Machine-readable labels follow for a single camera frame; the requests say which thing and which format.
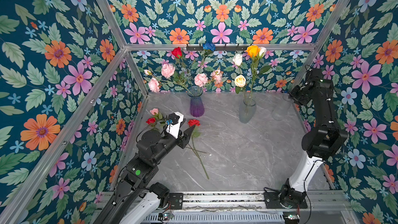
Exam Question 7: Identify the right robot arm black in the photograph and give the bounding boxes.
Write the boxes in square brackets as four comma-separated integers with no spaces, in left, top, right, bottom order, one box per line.
[279,68,348,208]

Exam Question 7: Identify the aluminium frame post right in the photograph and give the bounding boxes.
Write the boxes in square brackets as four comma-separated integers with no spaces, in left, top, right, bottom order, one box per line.
[288,0,351,93]

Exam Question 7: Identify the cream peach rose stem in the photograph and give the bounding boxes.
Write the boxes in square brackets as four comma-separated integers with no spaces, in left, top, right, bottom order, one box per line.
[234,75,250,105]

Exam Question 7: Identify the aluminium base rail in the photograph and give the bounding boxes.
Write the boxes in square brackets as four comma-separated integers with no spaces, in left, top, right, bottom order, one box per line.
[93,190,349,224]

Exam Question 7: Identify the aluminium back crossbar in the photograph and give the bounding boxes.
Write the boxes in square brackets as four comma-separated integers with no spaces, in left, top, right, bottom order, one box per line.
[125,44,315,51]

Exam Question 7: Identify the aluminium frame post left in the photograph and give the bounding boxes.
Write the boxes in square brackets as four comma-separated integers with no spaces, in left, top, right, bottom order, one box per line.
[96,0,148,99]

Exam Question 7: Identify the orange rose stem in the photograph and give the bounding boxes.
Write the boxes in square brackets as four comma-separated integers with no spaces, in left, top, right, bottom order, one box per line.
[247,45,260,106]

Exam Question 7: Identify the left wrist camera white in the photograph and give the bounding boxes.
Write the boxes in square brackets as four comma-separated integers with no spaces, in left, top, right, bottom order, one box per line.
[165,112,183,139]

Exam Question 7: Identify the blue rose stem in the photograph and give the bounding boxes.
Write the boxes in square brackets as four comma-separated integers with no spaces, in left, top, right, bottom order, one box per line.
[197,43,215,88]

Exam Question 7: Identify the aluminium frame post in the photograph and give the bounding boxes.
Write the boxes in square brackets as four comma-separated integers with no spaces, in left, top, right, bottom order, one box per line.
[288,0,351,93]
[96,0,148,99]

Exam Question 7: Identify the clear ribbed glass vase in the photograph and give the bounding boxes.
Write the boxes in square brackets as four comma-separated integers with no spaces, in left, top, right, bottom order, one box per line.
[239,97,257,124]

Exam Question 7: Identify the white rose stem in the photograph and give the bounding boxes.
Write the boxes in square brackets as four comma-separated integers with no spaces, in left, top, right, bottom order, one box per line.
[232,53,249,100]

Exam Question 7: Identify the red rose stem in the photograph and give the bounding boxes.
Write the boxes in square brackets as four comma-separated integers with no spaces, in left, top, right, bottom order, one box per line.
[172,47,194,96]
[188,119,210,180]
[146,117,166,132]

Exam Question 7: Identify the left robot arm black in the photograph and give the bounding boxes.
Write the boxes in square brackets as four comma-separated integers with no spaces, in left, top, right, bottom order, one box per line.
[94,124,195,224]

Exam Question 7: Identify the white rose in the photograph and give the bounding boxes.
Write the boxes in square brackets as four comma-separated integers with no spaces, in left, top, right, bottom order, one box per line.
[251,47,271,90]

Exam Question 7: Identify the pink rosebud stem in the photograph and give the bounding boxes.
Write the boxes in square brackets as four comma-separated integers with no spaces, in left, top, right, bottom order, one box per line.
[149,108,163,120]

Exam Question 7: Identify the purple blue glass vase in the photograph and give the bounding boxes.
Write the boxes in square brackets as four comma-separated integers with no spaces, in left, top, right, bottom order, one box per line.
[187,86,205,118]

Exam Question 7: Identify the pink carnation spray stem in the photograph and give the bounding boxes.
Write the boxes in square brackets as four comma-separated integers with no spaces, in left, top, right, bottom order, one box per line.
[144,63,191,93]

